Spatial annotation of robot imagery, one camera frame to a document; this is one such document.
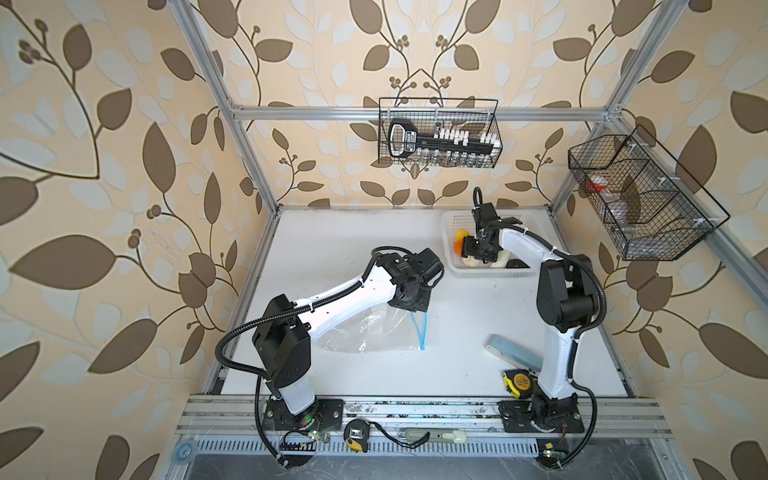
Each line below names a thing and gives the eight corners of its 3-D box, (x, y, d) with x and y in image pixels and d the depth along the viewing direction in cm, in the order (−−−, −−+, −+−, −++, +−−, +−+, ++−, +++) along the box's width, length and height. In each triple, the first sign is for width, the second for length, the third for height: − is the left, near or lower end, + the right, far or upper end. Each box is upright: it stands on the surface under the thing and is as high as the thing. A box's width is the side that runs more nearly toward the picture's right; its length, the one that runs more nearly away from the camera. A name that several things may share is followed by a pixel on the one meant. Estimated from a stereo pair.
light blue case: (482, 348, 87) (486, 341, 83) (489, 331, 91) (494, 324, 86) (533, 378, 82) (541, 372, 78) (539, 359, 85) (547, 353, 81)
